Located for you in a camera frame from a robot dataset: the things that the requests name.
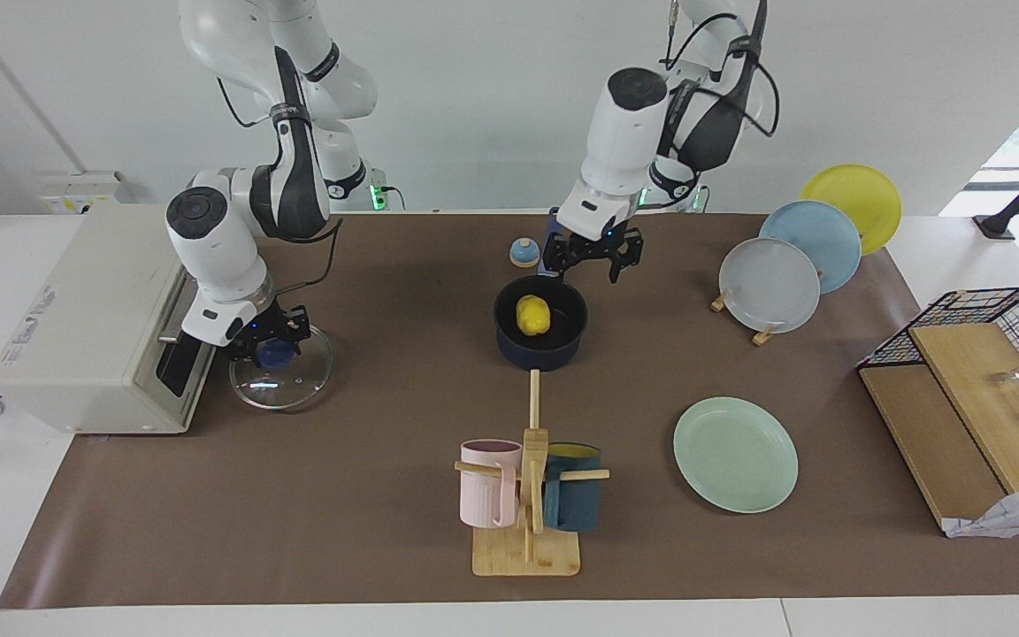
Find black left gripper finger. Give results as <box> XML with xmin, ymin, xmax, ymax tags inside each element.
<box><xmin>608</xmin><ymin>231</ymin><xmax>646</xmax><ymax>285</ymax></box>
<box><xmin>542</xmin><ymin>238</ymin><xmax>575</xmax><ymax>278</ymax></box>

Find glass lid purple knob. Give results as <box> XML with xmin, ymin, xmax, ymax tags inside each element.
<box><xmin>228</xmin><ymin>323</ymin><xmax>333</xmax><ymax>413</ymax></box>

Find grey plate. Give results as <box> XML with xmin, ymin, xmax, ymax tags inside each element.
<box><xmin>719</xmin><ymin>237</ymin><xmax>822</xmax><ymax>334</ymax></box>

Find wooden plate rack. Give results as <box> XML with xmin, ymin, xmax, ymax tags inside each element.
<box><xmin>710</xmin><ymin>288</ymin><xmax>778</xmax><ymax>347</ymax></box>

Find light blue plate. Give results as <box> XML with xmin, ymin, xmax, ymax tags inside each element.
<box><xmin>759</xmin><ymin>200</ymin><xmax>862</xmax><ymax>295</ymax></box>

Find pale green plate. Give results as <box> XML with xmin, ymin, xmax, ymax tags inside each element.
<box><xmin>673</xmin><ymin>396</ymin><xmax>800</xmax><ymax>514</ymax></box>

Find yellow plate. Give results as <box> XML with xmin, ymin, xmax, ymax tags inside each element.
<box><xmin>799</xmin><ymin>164</ymin><xmax>903</xmax><ymax>257</ymax></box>

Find white toaster oven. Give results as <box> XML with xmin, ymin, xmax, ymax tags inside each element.
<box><xmin>0</xmin><ymin>203</ymin><xmax>220</xmax><ymax>434</ymax></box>

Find brown table mat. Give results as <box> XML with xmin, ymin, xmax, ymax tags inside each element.
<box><xmin>0</xmin><ymin>212</ymin><xmax>1019</xmax><ymax>610</ymax></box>

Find dark teal mug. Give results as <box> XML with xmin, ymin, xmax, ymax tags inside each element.
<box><xmin>542</xmin><ymin>442</ymin><xmax>603</xmax><ymax>533</ymax></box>

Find pink mug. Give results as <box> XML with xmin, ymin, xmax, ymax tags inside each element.
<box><xmin>460</xmin><ymin>439</ymin><xmax>524</xmax><ymax>529</ymax></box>

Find wooden mug tree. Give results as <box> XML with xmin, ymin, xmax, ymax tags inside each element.
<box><xmin>455</xmin><ymin>370</ymin><xmax>610</xmax><ymax>578</ymax></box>

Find wooden shelf boards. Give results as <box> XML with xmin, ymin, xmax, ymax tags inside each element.
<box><xmin>859</xmin><ymin>323</ymin><xmax>1019</xmax><ymax>532</ymax></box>

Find white patterned cloth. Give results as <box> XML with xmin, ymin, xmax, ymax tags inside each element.
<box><xmin>943</xmin><ymin>480</ymin><xmax>1019</xmax><ymax>539</ymax></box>

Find dark pot purple handle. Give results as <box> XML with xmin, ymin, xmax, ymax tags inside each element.
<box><xmin>493</xmin><ymin>210</ymin><xmax>589</xmax><ymax>372</ymax></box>

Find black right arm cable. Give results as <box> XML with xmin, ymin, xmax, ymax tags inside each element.
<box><xmin>216</xmin><ymin>44</ymin><xmax>344</xmax><ymax>293</ymax></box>

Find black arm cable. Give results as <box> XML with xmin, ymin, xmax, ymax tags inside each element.
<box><xmin>660</xmin><ymin>0</ymin><xmax>781</xmax><ymax>139</ymax></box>
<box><xmin>216</xmin><ymin>44</ymin><xmax>344</xmax><ymax>293</ymax></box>

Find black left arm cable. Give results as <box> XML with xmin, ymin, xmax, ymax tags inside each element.
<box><xmin>660</xmin><ymin>0</ymin><xmax>781</xmax><ymax>139</ymax></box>

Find white wall socket box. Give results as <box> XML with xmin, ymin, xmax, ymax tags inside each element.
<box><xmin>38</xmin><ymin>171</ymin><xmax>126</xmax><ymax>216</ymax></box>

